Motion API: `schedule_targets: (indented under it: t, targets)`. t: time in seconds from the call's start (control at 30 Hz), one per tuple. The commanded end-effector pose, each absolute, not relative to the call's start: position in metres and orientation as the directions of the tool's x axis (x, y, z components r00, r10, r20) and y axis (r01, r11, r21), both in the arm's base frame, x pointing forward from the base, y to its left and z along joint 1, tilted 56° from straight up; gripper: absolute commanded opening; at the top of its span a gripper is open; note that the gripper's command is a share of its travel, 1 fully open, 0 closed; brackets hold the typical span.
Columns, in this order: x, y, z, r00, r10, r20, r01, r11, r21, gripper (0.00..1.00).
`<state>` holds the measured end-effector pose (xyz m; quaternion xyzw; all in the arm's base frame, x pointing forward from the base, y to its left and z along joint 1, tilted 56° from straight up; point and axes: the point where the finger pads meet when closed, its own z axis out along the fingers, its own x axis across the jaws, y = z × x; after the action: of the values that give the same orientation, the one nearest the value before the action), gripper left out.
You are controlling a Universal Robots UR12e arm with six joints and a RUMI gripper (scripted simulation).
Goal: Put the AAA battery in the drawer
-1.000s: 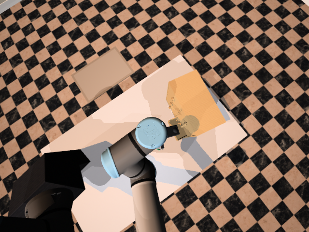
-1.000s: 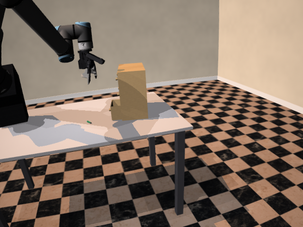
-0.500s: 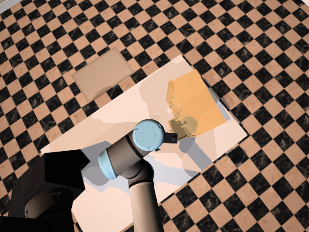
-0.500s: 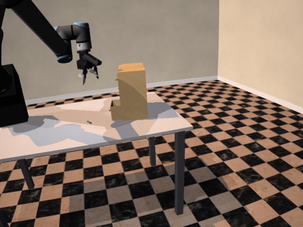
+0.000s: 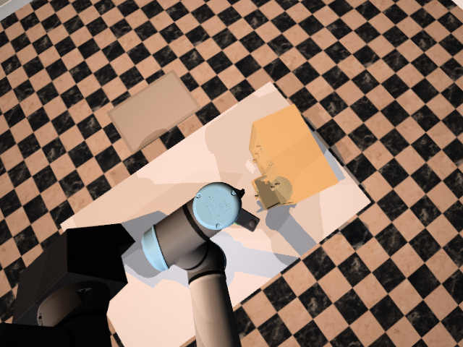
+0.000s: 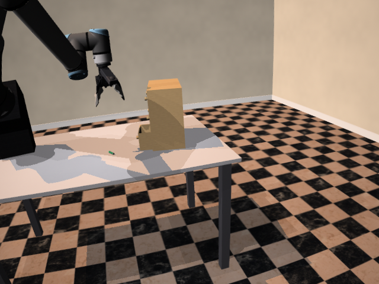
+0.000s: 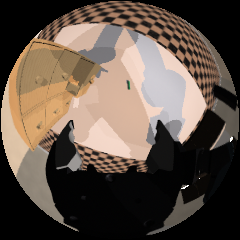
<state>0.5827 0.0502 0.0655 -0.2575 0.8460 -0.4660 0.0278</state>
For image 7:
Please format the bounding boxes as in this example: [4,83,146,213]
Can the light wooden chest of drawers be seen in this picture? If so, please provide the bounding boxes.
[9,38,91,151]

